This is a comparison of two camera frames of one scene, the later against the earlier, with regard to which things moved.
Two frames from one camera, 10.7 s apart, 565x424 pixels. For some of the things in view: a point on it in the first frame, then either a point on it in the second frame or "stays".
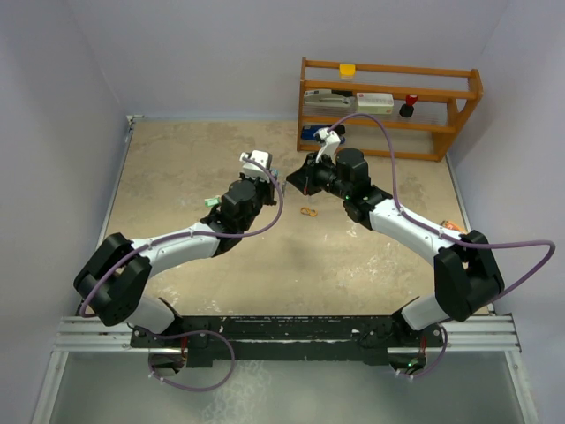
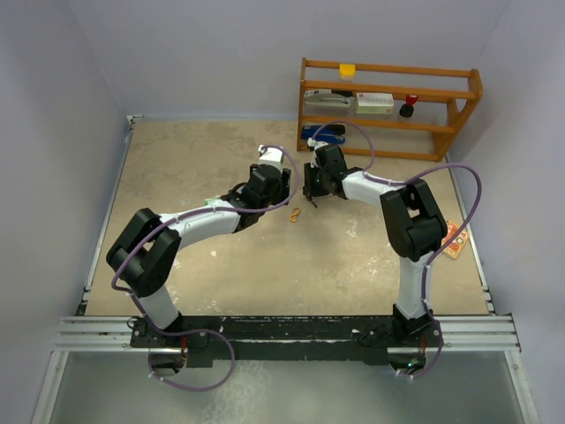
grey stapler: (325, 98) stays
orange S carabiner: (305, 210) to (291, 219)
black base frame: (269, 341) stays
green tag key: (211, 201) stays
